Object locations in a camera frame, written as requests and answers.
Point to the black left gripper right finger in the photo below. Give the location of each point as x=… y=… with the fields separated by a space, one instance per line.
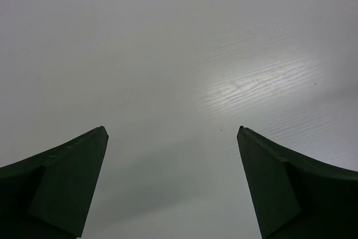
x=296 y=196

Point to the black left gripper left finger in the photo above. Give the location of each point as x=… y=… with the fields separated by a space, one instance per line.
x=49 y=195

